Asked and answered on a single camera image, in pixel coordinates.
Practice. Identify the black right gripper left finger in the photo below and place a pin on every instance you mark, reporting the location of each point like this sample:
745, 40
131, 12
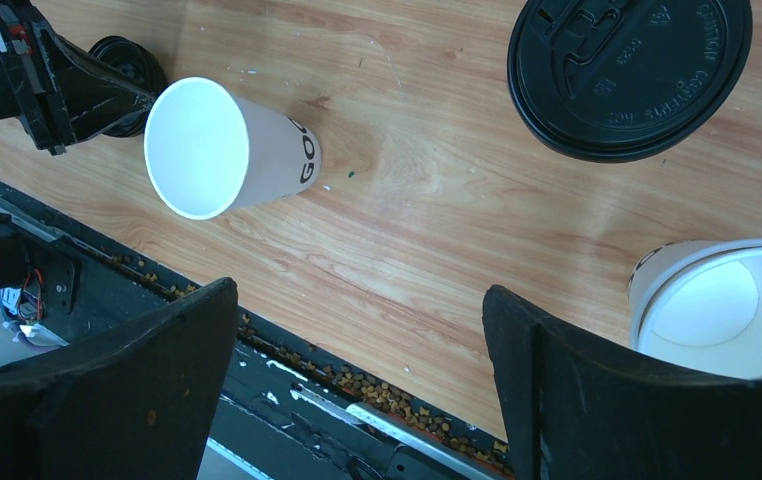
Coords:
133, 402

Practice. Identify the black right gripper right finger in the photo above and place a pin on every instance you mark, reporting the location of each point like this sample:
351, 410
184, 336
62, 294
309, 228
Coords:
578, 406

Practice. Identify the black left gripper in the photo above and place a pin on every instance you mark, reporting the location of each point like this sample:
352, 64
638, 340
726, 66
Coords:
86, 96

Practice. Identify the black coffee cup lid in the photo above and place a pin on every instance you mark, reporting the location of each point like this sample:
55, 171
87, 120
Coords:
610, 81

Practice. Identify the white paper cup stack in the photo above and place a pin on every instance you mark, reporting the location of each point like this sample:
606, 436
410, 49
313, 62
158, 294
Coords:
698, 304

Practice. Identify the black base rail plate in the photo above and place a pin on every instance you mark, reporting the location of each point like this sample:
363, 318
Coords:
72, 283

